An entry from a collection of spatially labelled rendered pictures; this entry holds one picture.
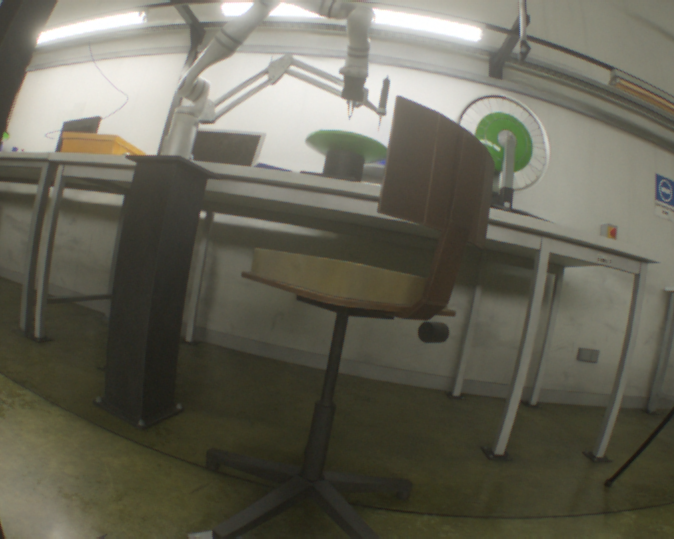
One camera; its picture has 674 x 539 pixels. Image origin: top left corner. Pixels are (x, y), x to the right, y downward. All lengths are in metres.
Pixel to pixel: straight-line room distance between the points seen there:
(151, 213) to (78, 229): 1.95
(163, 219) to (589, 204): 2.47
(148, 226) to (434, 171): 0.87
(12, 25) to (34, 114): 3.54
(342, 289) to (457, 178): 0.27
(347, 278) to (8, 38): 0.58
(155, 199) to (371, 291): 0.78
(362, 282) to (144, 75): 2.77
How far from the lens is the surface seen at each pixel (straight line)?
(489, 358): 2.41
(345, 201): 1.35
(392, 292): 0.68
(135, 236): 1.23
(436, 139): 0.65
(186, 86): 1.34
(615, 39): 3.63
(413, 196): 0.60
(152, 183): 1.23
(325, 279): 0.62
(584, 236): 1.52
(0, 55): 0.46
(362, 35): 1.16
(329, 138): 1.30
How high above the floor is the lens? 0.60
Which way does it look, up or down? level
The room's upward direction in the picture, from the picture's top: 10 degrees clockwise
